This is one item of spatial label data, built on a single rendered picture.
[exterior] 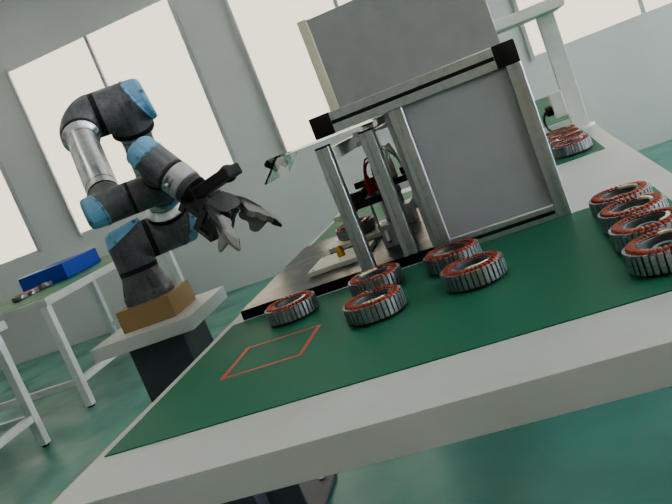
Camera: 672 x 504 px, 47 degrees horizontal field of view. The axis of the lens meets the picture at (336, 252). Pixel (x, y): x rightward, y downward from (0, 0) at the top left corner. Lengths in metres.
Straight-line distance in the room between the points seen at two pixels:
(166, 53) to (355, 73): 5.44
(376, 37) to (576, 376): 1.02
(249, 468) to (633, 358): 0.47
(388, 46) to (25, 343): 7.02
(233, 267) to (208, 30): 2.11
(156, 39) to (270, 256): 2.15
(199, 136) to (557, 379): 6.28
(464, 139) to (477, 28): 0.24
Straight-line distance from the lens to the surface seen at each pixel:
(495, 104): 1.60
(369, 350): 1.19
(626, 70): 6.60
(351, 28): 1.72
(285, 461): 0.98
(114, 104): 2.06
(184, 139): 7.08
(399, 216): 1.64
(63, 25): 7.54
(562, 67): 2.90
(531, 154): 1.61
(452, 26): 1.70
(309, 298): 1.56
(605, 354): 0.90
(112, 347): 2.26
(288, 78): 6.74
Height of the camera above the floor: 1.09
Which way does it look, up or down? 9 degrees down
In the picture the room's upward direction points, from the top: 22 degrees counter-clockwise
